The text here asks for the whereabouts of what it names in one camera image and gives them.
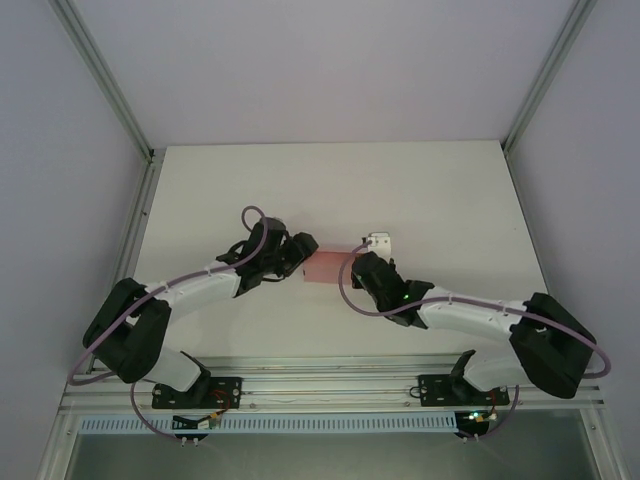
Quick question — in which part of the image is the pink cloth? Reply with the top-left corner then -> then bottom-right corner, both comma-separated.
303,249 -> 359,285

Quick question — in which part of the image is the small right electronics board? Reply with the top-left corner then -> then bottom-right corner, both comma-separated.
457,409 -> 500,427

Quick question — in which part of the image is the small electronics board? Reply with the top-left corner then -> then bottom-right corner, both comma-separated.
172,413 -> 222,432
457,409 -> 500,427

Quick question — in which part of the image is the small left electronics board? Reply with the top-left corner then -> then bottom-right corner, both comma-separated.
172,413 -> 222,432

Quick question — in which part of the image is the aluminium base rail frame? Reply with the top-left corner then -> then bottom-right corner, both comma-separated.
58,353 -> 607,417

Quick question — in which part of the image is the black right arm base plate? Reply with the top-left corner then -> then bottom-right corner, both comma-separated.
417,372 -> 511,407

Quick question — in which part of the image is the aluminium side rail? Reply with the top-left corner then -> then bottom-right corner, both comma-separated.
84,147 -> 166,376

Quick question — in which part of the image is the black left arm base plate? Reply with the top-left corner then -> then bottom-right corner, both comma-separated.
151,374 -> 245,409

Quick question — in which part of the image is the pale blue slotted cable duct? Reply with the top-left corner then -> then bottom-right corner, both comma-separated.
79,412 -> 459,435

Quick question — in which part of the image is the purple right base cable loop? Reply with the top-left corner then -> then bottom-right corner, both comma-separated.
455,382 -> 524,444

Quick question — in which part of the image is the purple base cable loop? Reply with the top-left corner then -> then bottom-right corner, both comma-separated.
128,382 -> 212,442
455,382 -> 524,444

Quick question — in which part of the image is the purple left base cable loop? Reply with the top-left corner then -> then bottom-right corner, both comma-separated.
128,382 -> 212,442

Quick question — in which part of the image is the aluminium corner post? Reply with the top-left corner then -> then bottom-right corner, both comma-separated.
52,0 -> 154,162
502,0 -> 600,154

